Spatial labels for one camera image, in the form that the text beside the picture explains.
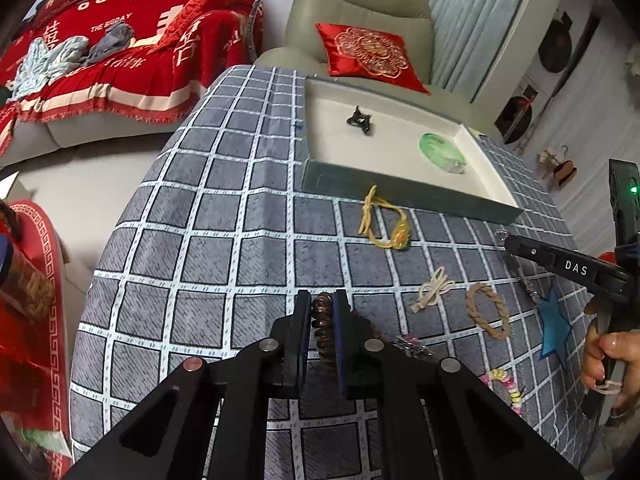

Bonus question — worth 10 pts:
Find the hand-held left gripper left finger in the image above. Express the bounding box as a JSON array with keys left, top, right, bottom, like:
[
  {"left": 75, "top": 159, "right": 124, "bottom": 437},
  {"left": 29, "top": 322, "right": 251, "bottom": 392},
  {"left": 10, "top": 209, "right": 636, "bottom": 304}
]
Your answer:
[{"left": 65, "top": 289, "right": 314, "bottom": 480}]

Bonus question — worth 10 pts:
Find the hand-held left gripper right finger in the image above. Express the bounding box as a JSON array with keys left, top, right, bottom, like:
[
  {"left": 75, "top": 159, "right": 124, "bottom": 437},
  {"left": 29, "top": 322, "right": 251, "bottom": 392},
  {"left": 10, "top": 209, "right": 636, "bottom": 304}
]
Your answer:
[{"left": 334, "top": 289, "right": 583, "bottom": 480}]

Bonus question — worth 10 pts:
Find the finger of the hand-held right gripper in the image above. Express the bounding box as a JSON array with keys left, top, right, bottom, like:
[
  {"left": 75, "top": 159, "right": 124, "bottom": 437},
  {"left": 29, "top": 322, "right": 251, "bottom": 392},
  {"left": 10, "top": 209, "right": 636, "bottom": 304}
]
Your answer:
[{"left": 504, "top": 235, "right": 632, "bottom": 294}]

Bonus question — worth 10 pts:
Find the brown spiral hair tie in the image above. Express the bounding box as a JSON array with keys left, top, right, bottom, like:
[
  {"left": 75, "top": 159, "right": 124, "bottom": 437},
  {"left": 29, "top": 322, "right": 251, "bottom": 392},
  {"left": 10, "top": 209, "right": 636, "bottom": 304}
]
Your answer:
[{"left": 311, "top": 294, "right": 337, "bottom": 367}]

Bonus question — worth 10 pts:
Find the silver star hair clip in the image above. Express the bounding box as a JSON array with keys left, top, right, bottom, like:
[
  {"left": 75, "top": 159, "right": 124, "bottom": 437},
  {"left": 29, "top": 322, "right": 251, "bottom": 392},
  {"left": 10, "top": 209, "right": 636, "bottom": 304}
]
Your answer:
[{"left": 494, "top": 229, "right": 542, "bottom": 307}]

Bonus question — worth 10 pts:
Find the silver rhinestone hair clip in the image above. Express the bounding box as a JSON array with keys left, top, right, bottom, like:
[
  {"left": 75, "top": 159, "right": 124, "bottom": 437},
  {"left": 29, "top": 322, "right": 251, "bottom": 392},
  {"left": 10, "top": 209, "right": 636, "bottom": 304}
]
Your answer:
[{"left": 392, "top": 332, "right": 435, "bottom": 358}]

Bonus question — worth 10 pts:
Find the beige bow hair tie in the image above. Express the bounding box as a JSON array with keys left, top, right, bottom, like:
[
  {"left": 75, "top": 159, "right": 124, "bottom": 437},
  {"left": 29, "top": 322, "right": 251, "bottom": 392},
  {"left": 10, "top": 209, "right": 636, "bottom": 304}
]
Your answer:
[{"left": 410, "top": 267, "right": 455, "bottom": 313}]

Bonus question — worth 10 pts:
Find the brown braided bracelet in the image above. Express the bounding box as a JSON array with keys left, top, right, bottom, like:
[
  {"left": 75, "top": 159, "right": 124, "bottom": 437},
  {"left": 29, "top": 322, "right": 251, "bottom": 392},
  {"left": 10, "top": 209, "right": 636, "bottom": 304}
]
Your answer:
[{"left": 466, "top": 282, "right": 511, "bottom": 339}]

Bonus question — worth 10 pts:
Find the yellow cord bracelet with pendant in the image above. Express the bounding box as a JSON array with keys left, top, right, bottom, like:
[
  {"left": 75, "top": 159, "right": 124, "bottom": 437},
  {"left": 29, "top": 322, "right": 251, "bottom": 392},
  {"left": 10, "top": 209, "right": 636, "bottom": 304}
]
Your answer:
[{"left": 358, "top": 185, "right": 412, "bottom": 251}]

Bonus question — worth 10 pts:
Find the pink yellow spiral hair tie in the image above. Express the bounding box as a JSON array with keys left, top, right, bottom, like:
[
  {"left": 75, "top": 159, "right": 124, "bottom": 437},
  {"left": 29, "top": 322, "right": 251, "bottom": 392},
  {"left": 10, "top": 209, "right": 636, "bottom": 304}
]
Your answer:
[{"left": 481, "top": 368, "right": 526, "bottom": 418}]

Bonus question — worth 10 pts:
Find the white tray with green rim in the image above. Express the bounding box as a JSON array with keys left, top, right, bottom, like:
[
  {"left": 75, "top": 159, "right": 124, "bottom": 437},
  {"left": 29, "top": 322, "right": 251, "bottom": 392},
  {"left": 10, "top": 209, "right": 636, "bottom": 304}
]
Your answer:
[{"left": 301, "top": 76, "right": 525, "bottom": 225}]

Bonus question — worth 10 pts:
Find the person's right hand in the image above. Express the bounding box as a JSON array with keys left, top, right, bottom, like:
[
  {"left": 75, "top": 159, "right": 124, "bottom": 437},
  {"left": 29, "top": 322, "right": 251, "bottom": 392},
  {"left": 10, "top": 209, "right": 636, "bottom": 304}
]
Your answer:
[{"left": 580, "top": 310, "right": 640, "bottom": 413}]

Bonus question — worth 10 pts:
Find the blue star sticker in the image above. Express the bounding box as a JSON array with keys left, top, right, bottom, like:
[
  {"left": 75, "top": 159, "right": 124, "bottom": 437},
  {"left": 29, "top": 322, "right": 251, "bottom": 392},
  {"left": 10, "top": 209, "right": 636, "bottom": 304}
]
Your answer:
[{"left": 539, "top": 287, "right": 573, "bottom": 361}]

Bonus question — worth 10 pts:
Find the grey checkered tablecloth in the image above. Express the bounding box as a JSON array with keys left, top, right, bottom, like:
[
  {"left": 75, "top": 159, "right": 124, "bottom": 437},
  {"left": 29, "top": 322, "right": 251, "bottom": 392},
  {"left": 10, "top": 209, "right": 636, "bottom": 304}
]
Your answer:
[{"left": 70, "top": 64, "right": 601, "bottom": 480}]

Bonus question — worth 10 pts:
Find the black round decoration red ribbon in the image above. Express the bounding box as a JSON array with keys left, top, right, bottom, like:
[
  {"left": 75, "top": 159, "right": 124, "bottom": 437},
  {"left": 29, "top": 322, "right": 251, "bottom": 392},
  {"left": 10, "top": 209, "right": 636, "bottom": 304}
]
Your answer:
[{"left": 495, "top": 77, "right": 546, "bottom": 143}]

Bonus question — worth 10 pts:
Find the green translucent bangle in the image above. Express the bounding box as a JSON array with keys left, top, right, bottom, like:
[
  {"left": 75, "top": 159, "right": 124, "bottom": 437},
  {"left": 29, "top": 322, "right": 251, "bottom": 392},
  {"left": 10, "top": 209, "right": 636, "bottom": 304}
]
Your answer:
[{"left": 418, "top": 132, "right": 468, "bottom": 175}]

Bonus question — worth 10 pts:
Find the black hair claw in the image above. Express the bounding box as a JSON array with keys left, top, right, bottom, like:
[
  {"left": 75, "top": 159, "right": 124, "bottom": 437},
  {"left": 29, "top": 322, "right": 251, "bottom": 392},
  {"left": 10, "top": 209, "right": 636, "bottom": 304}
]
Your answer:
[{"left": 346, "top": 105, "right": 373, "bottom": 137}]

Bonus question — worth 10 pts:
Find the light blue curtain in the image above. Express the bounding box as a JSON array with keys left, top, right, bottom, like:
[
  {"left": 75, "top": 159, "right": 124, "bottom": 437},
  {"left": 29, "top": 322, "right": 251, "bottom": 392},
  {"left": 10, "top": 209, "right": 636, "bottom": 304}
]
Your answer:
[{"left": 420, "top": 0, "right": 546, "bottom": 106}]

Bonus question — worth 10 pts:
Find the red embroidered cushion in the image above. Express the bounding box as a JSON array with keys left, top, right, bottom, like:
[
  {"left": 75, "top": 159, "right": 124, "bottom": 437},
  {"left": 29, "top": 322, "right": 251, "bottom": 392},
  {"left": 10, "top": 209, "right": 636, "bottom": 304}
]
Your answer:
[{"left": 315, "top": 22, "right": 431, "bottom": 96}]

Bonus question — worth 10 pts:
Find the grey sofa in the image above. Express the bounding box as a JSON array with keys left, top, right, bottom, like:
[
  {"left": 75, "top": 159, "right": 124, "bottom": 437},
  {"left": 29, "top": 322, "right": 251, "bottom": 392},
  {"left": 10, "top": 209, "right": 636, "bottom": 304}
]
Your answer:
[{"left": 0, "top": 75, "right": 211, "bottom": 171}]

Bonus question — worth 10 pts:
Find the red printed blanket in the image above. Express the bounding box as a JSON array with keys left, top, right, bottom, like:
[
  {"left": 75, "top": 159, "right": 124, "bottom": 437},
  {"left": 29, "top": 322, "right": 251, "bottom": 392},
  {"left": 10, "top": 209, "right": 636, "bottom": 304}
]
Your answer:
[{"left": 0, "top": 0, "right": 261, "bottom": 156}]

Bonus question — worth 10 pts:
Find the beige armchair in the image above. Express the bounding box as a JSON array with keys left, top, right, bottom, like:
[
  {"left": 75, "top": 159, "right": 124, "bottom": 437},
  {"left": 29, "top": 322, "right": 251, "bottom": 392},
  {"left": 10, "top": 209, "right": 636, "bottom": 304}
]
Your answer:
[{"left": 252, "top": 0, "right": 501, "bottom": 136}]

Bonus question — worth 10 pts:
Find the dark hoop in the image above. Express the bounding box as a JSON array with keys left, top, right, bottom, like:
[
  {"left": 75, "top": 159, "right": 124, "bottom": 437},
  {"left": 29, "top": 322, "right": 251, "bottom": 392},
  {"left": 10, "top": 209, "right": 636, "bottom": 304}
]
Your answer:
[{"left": 242, "top": 0, "right": 286, "bottom": 61}]

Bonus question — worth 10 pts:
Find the grey cloth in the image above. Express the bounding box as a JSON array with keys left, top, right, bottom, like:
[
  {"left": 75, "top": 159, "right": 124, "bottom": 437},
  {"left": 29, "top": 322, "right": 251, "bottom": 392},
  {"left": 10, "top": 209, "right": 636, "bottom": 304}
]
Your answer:
[{"left": 85, "top": 25, "right": 138, "bottom": 67}]

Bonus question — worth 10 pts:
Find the light blue cloth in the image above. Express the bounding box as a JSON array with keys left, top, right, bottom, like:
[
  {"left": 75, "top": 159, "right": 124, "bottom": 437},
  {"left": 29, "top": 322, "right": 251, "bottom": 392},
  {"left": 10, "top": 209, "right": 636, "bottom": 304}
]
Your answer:
[{"left": 9, "top": 36, "right": 90, "bottom": 102}]

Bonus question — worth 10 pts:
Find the black round wall decoration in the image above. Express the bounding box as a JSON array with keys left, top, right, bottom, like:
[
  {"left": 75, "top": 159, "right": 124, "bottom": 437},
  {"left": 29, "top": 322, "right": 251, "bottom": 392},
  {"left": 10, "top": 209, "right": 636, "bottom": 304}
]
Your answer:
[{"left": 539, "top": 10, "right": 601, "bottom": 73}]

